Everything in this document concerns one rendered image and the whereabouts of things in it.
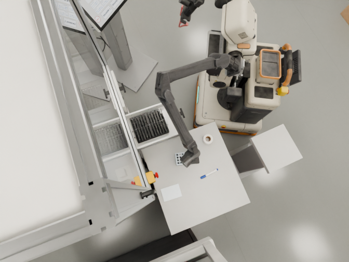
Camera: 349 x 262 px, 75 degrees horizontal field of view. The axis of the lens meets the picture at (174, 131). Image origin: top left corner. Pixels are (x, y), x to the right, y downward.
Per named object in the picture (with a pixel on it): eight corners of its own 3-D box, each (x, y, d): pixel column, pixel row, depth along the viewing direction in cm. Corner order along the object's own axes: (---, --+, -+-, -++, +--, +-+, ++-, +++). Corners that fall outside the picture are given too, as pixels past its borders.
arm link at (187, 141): (171, 87, 111) (160, 84, 120) (162, 93, 110) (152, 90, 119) (200, 149, 134) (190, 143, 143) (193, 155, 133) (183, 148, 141)
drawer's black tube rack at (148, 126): (160, 110, 162) (160, 107, 156) (169, 133, 158) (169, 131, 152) (131, 121, 160) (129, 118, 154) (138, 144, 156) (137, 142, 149)
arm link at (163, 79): (158, 74, 106) (149, 71, 114) (164, 101, 112) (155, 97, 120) (229, 51, 124) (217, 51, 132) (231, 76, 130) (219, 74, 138)
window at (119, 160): (105, 65, 153) (10, -127, 61) (146, 188, 133) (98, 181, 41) (104, 65, 153) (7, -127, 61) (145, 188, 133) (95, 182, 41)
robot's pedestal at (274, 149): (249, 142, 245) (283, 121, 171) (262, 168, 238) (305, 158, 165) (224, 154, 241) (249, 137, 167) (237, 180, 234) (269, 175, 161)
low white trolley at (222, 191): (200, 142, 243) (214, 121, 170) (224, 198, 229) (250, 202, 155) (149, 161, 236) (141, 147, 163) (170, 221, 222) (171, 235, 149)
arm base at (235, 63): (240, 73, 130) (241, 54, 134) (231, 67, 126) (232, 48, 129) (228, 77, 137) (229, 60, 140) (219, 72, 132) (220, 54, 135)
